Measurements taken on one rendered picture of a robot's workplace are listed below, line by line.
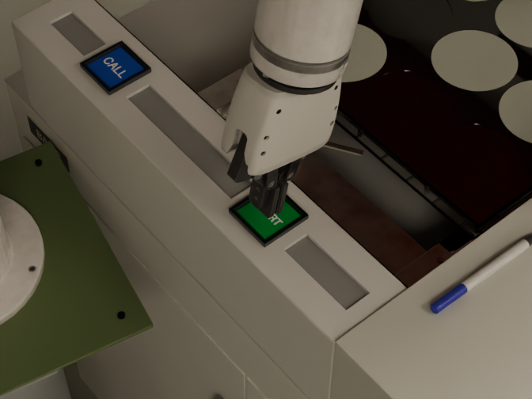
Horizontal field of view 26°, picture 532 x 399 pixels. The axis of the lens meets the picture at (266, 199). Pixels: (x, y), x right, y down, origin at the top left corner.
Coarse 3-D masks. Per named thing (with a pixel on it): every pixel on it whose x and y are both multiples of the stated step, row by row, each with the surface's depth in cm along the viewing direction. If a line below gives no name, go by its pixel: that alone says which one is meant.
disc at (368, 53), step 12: (360, 36) 137; (372, 36) 137; (360, 48) 136; (372, 48) 136; (384, 48) 136; (348, 60) 135; (360, 60) 135; (372, 60) 135; (384, 60) 135; (348, 72) 133; (360, 72) 133; (372, 72) 133
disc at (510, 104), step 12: (516, 84) 132; (528, 84) 132; (504, 96) 131; (516, 96) 131; (528, 96) 131; (504, 108) 130; (516, 108) 130; (528, 108) 130; (504, 120) 129; (516, 120) 129; (528, 120) 129; (516, 132) 128; (528, 132) 128
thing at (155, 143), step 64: (64, 0) 132; (64, 64) 126; (64, 128) 135; (128, 128) 120; (192, 128) 120; (128, 192) 128; (192, 192) 115; (192, 256) 122; (256, 256) 110; (320, 256) 110; (256, 320) 116; (320, 320) 105; (320, 384) 112
